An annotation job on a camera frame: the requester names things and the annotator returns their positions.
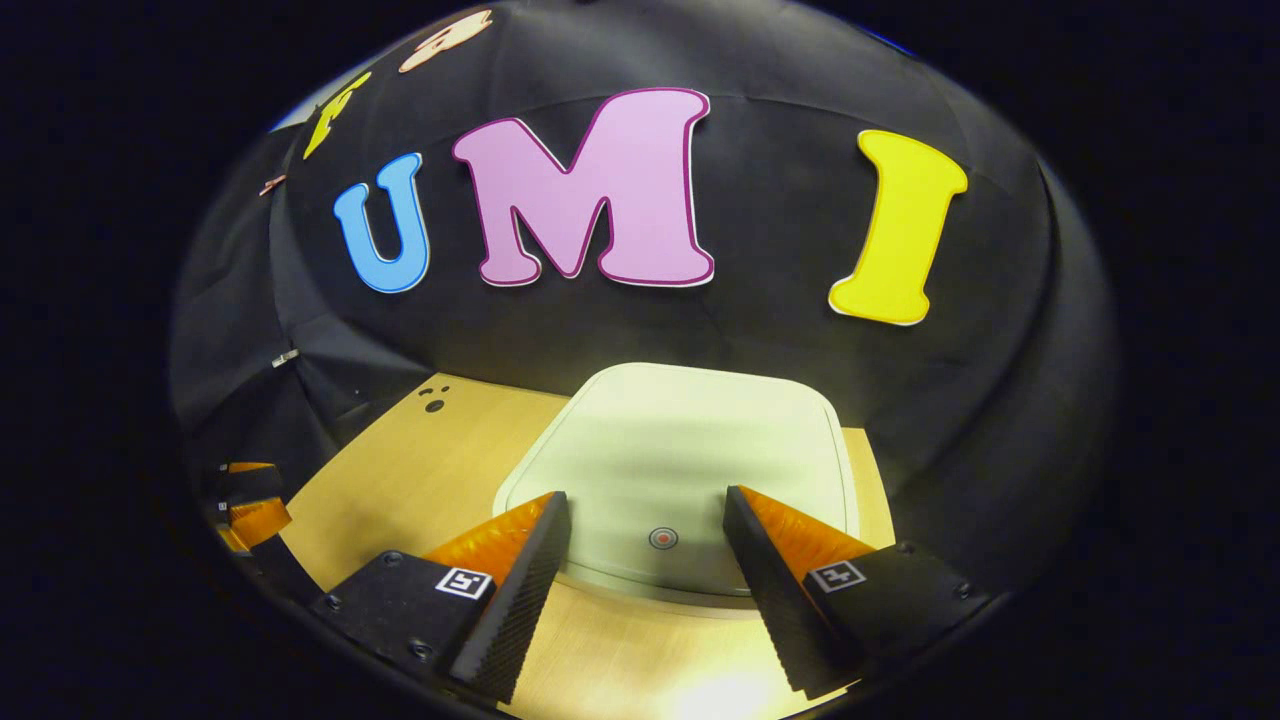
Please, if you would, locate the pale green desktop garbage bin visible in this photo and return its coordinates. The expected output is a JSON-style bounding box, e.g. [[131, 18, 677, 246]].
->
[[492, 362, 861, 611]]

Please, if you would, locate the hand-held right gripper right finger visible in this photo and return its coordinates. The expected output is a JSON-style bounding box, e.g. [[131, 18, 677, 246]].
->
[[723, 485, 991, 701]]

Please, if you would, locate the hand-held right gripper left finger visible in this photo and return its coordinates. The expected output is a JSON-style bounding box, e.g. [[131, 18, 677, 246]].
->
[[310, 490, 573, 705]]

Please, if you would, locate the black backdrop cloth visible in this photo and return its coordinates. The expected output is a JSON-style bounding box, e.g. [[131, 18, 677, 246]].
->
[[170, 0, 1119, 601]]

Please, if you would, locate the wooden desktop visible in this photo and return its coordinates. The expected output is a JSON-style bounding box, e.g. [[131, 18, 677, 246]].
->
[[262, 373, 896, 720]]

